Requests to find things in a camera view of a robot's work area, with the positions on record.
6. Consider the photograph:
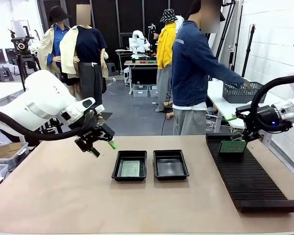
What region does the black stand with clamp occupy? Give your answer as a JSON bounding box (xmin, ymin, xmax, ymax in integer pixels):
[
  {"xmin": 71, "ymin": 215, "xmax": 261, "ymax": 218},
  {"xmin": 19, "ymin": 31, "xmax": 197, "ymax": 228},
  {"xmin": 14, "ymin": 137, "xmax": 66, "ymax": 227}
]
[{"xmin": 227, "ymin": 44, "xmax": 236, "ymax": 71}]

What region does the patterned bucket hat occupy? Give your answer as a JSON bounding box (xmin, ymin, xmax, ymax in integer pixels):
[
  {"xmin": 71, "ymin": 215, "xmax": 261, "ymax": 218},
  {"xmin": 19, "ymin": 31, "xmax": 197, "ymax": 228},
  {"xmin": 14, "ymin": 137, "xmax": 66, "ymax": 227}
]
[{"xmin": 159, "ymin": 9, "xmax": 175, "ymax": 23}]

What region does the small white background robot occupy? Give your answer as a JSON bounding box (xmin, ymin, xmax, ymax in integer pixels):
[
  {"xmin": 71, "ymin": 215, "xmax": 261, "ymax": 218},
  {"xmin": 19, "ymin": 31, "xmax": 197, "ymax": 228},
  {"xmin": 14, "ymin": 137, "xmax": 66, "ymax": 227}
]
[{"xmin": 128, "ymin": 30, "xmax": 151, "ymax": 59}]

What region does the white board panel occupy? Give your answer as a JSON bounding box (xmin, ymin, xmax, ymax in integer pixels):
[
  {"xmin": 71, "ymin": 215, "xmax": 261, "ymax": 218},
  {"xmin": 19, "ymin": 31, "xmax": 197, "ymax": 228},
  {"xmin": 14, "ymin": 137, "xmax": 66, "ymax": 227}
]
[{"xmin": 10, "ymin": 20, "xmax": 30, "ymax": 37}]

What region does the black ESD tray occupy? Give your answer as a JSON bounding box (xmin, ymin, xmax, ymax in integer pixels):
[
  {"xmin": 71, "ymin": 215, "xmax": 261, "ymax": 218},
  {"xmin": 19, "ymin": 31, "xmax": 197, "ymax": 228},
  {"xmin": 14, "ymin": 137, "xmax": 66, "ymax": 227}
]
[
  {"xmin": 111, "ymin": 150, "xmax": 147, "ymax": 182},
  {"xmin": 152, "ymin": 149, "xmax": 191, "ymax": 181}
]

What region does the white cable pile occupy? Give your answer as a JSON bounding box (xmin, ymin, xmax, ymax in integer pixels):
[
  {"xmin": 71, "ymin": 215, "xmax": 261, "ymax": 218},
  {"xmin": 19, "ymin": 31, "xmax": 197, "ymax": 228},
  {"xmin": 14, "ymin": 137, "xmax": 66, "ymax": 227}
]
[{"xmin": 205, "ymin": 115, "xmax": 221, "ymax": 134}]

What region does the background work table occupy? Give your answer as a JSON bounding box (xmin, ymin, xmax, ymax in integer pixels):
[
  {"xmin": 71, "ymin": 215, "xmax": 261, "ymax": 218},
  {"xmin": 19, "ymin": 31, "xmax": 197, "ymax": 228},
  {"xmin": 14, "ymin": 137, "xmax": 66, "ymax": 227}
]
[{"xmin": 123, "ymin": 60, "xmax": 159, "ymax": 95}]

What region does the grey step stool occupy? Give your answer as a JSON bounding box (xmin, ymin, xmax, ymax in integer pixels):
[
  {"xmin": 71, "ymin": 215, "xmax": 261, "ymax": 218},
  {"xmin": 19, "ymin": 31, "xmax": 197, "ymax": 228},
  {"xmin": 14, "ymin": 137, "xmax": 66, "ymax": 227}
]
[{"xmin": 105, "ymin": 63, "xmax": 118, "ymax": 76}]

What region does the clear lidded storage box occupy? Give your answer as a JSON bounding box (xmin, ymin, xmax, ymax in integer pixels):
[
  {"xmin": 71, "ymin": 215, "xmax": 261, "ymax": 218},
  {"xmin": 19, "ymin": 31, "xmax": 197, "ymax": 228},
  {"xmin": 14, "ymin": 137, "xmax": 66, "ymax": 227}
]
[
  {"xmin": 148, "ymin": 85, "xmax": 160, "ymax": 98},
  {"xmin": 132, "ymin": 85, "xmax": 149, "ymax": 98}
]

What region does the mannequin with blue shirt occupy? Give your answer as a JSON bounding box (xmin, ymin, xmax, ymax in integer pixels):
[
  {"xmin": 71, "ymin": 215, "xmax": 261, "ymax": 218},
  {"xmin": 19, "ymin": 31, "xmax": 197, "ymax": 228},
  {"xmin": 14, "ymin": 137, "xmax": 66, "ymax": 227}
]
[{"xmin": 37, "ymin": 14, "xmax": 86, "ymax": 98}]

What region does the white desk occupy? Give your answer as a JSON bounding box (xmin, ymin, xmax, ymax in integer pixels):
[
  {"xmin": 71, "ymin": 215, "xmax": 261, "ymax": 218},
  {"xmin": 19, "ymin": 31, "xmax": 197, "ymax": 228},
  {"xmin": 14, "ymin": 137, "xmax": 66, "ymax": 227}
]
[{"xmin": 0, "ymin": 82, "xmax": 25, "ymax": 98}]

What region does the person in blue jacket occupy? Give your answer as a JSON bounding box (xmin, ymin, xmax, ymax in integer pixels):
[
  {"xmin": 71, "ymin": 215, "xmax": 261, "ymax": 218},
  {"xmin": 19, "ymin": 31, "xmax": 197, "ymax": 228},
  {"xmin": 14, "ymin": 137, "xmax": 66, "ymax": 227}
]
[{"xmin": 171, "ymin": 0, "xmax": 250, "ymax": 136}]

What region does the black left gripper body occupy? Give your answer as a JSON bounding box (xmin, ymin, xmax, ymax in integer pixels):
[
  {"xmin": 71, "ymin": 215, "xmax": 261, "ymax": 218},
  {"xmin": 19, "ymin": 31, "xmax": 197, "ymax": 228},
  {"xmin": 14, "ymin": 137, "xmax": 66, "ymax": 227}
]
[{"xmin": 79, "ymin": 117, "xmax": 106, "ymax": 141}]

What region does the black slotted board rack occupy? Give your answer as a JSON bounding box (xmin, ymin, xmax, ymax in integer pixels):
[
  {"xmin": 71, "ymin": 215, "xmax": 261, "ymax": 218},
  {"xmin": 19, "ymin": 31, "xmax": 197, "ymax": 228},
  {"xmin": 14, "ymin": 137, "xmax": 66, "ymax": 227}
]
[{"xmin": 205, "ymin": 133, "xmax": 294, "ymax": 213}]

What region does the white side table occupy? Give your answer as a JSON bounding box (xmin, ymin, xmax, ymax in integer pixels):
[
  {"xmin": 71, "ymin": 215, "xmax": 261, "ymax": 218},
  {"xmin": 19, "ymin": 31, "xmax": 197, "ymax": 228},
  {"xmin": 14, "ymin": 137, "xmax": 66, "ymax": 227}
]
[{"xmin": 207, "ymin": 80, "xmax": 294, "ymax": 150}]

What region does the brown cardboard box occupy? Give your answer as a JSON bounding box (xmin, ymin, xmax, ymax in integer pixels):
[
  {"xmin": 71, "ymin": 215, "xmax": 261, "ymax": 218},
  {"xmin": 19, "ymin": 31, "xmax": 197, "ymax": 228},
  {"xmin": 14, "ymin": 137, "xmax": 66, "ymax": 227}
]
[{"xmin": 0, "ymin": 142, "xmax": 24, "ymax": 159}]

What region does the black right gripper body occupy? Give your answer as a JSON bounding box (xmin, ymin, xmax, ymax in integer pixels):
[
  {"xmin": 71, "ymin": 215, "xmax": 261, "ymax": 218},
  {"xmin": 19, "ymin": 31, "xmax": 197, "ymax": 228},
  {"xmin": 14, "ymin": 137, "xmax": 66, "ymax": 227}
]
[{"xmin": 256, "ymin": 104, "xmax": 287, "ymax": 128}]

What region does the mannequin with navy shirt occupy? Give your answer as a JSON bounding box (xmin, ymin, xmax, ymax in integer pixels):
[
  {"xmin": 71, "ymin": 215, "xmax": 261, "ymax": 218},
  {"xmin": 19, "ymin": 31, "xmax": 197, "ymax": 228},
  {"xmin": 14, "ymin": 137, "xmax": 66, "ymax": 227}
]
[{"xmin": 59, "ymin": 3, "xmax": 109, "ymax": 116}]

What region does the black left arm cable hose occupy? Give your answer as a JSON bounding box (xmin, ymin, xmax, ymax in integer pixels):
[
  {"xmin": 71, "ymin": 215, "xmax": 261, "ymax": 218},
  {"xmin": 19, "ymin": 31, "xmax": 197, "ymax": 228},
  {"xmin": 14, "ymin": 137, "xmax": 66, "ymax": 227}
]
[{"xmin": 0, "ymin": 105, "xmax": 89, "ymax": 141}]

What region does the black step stool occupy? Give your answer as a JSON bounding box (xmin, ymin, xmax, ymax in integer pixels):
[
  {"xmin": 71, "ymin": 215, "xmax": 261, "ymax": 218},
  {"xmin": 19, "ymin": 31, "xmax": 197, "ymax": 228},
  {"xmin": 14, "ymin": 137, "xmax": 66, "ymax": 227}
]
[{"xmin": 0, "ymin": 67, "xmax": 15, "ymax": 83}]

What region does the dark mannequin base mat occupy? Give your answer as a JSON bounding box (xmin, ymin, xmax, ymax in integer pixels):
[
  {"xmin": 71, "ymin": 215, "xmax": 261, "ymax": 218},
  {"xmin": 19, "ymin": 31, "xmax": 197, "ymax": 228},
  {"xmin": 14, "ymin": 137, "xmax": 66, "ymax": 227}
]
[{"xmin": 98, "ymin": 112, "xmax": 113, "ymax": 123}]

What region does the mannequin with yellow jacket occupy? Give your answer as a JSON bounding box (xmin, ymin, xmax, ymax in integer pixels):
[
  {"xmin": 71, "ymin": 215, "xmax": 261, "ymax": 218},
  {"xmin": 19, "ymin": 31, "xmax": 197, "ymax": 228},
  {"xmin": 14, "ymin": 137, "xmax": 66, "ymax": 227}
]
[{"xmin": 155, "ymin": 21, "xmax": 186, "ymax": 119}]

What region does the black camera tripod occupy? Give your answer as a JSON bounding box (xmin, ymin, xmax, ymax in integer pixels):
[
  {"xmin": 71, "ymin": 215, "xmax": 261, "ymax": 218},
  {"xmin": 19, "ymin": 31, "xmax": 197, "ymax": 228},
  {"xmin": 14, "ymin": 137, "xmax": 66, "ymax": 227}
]
[{"xmin": 8, "ymin": 25, "xmax": 64, "ymax": 138}]

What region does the person's right forearm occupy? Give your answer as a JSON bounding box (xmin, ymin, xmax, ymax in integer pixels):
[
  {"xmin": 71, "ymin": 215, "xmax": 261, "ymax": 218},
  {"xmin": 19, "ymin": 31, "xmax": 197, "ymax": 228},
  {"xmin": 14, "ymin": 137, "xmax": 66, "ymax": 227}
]
[{"xmin": 217, "ymin": 66, "xmax": 245, "ymax": 86}]

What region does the black bag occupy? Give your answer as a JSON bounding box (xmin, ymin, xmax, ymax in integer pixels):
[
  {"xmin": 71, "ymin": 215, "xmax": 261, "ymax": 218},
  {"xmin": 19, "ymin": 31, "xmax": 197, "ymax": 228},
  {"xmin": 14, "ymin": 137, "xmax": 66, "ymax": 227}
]
[{"xmin": 0, "ymin": 127, "xmax": 41, "ymax": 147}]

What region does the black bucket hat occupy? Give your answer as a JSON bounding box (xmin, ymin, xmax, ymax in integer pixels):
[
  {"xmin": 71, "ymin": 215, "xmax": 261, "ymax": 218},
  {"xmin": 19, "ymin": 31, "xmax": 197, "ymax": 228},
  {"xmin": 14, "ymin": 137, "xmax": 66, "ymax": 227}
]
[{"xmin": 48, "ymin": 5, "xmax": 72, "ymax": 25}]

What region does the white computer tower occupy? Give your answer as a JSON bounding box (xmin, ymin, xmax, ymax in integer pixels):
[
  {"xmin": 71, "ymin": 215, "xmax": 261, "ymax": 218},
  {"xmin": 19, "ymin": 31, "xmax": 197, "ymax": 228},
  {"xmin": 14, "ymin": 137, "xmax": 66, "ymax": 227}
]
[{"xmin": 123, "ymin": 67, "xmax": 132, "ymax": 86}]

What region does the black light stand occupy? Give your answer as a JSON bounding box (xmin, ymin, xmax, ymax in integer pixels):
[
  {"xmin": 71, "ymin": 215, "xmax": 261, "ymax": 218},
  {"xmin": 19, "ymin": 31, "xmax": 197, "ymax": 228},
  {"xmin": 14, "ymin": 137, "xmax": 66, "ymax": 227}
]
[{"xmin": 241, "ymin": 23, "xmax": 257, "ymax": 78}]

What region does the grey plastic mesh basket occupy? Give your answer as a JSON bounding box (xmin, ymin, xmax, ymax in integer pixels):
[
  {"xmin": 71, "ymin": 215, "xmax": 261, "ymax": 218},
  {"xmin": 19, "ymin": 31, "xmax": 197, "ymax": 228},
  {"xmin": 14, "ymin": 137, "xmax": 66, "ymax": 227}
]
[{"xmin": 222, "ymin": 81, "xmax": 265, "ymax": 104}]

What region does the green circuit board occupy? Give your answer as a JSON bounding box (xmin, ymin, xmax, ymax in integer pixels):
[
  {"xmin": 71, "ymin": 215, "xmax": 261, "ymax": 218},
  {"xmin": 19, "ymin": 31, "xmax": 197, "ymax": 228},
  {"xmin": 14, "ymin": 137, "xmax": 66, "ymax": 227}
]
[
  {"xmin": 218, "ymin": 140, "xmax": 247, "ymax": 154},
  {"xmin": 120, "ymin": 160, "xmax": 141, "ymax": 177}
]

